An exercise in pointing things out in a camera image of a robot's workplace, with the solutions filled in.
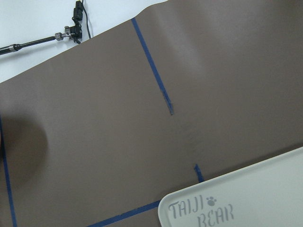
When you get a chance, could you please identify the black tripod stick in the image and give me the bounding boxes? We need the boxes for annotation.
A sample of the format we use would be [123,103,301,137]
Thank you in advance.
[0,0,92,55]

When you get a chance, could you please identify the white plastic tray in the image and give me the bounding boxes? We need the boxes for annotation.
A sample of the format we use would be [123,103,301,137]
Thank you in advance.
[158,148,303,227]

